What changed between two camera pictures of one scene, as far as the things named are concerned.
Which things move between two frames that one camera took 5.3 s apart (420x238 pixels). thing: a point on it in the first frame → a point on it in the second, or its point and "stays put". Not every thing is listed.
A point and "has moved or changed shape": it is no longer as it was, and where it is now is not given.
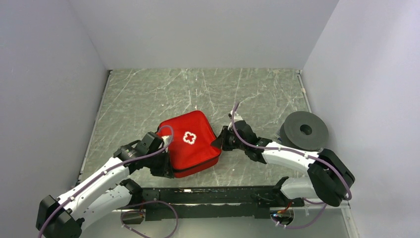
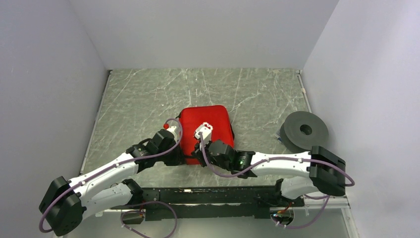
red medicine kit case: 195,147 has moved or changed shape
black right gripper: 221,141 → 198,153
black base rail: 177,203 stays put
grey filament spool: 304,131 stays put
